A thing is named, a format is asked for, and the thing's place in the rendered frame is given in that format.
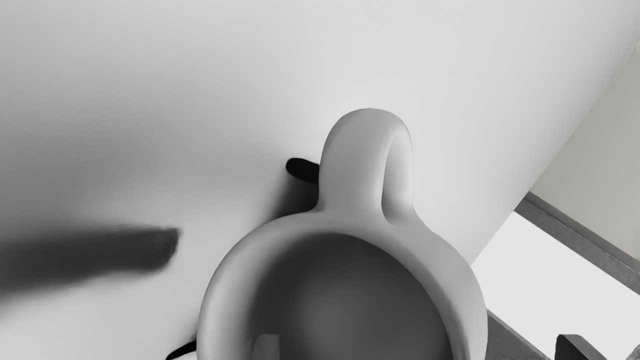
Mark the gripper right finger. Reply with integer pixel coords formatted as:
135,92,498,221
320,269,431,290
554,333,609,360

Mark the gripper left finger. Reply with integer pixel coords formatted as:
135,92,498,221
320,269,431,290
252,333,280,360

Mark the white mug with handle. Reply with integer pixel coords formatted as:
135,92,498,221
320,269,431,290
196,108,489,360

